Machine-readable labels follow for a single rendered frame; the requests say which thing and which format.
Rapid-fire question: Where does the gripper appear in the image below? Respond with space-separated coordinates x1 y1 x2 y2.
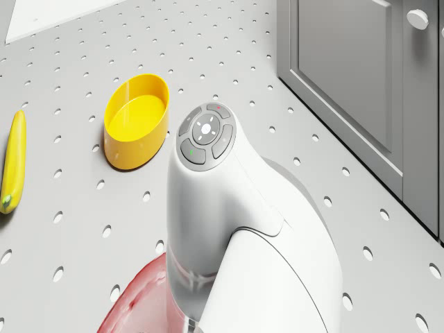
180 311 207 333

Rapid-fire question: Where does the red plate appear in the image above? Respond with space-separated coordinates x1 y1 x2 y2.
96 250 191 333

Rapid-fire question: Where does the yellow bowl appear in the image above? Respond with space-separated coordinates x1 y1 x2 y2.
102 73 171 171

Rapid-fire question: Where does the banana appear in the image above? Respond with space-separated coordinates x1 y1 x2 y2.
0 110 28 215

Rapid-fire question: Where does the white cabinet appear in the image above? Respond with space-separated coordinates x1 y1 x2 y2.
275 0 444 241

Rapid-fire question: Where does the white board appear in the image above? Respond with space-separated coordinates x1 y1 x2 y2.
4 0 135 45

